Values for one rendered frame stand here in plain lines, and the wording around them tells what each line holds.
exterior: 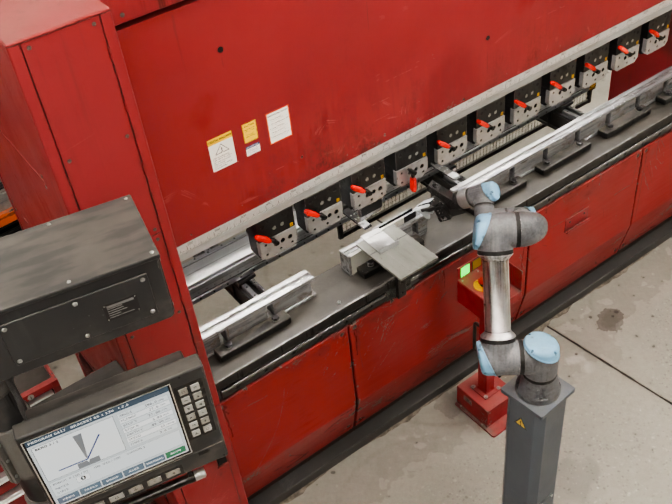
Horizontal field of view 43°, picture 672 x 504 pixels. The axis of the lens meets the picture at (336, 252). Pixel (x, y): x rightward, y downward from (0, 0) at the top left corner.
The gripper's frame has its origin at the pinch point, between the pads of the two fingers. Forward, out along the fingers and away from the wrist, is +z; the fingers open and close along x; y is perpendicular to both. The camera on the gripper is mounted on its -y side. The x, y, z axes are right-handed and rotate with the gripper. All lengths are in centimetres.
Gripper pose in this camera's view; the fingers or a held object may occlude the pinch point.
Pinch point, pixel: (416, 207)
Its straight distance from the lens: 340.2
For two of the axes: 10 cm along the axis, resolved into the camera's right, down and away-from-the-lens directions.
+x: 4.0, -6.3, 6.6
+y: 5.4, 7.5, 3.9
